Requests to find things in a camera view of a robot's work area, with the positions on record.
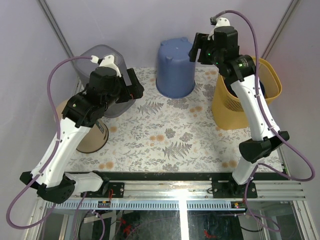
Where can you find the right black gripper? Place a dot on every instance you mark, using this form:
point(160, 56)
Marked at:
point(200, 42)

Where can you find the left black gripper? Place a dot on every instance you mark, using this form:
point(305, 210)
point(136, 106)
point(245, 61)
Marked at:
point(136, 89)

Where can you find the aluminium mounting rail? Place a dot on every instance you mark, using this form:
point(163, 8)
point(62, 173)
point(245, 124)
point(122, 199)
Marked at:
point(195, 195)

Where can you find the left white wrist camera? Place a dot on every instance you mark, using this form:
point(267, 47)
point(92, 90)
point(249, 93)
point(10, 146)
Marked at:
point(108, 62)

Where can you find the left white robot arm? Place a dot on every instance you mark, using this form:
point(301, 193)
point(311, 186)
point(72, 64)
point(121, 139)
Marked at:
point(49, 178)

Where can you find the floral table cloth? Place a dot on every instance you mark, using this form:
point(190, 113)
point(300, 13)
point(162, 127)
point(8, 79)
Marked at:
point(158, 134)

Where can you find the blue plastic bucket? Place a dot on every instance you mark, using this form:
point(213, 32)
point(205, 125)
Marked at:
point(175, 73)

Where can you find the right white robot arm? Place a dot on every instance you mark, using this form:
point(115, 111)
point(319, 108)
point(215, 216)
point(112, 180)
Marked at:
point(240, 73)

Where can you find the beige bin with black rim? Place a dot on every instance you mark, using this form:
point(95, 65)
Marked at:
point(97, 140)

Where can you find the yellow mesh waste basket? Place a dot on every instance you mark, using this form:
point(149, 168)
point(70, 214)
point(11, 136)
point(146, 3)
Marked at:
point(227, 110)

